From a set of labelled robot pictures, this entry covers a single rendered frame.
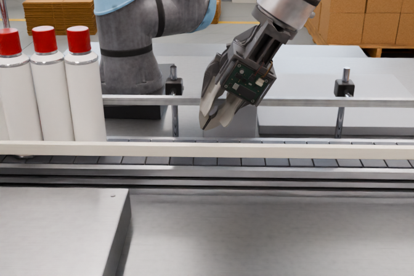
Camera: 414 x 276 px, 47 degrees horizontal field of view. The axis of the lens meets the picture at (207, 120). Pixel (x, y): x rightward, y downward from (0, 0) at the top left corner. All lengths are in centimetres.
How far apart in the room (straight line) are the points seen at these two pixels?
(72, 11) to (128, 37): 376
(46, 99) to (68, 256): 27
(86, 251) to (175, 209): 19
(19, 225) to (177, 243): 21
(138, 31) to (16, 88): 35
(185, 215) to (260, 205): 12
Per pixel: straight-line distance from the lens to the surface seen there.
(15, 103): 79
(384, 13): 406
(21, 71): 77
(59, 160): 81
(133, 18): 103
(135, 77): 105
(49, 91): 78
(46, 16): 485
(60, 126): 80
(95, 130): 79
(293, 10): 67
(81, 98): 77
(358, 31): 404
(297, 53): 147
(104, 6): 103
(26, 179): 82
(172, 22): 107
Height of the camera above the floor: 128
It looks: 26 degrees down
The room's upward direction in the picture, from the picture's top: straight up
